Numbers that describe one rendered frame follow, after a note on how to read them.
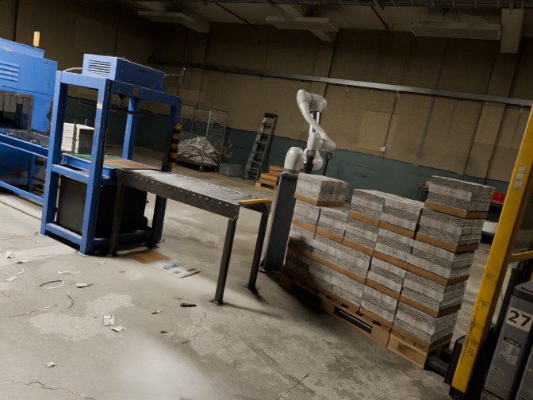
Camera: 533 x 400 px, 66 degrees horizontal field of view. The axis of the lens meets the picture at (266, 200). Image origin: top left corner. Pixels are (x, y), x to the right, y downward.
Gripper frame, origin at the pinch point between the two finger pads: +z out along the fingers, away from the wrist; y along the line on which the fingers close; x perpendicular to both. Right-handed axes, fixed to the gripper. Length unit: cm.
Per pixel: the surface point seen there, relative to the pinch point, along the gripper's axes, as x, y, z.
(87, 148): 181, -137, 16
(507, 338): -200, -34, 53
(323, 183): -34.6, -16.0, -0.2
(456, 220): -150, -18, -1
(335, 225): -57, -17, 30
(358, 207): -75, -18, 10
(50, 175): 155, -177, 42
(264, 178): 482, 396, 79
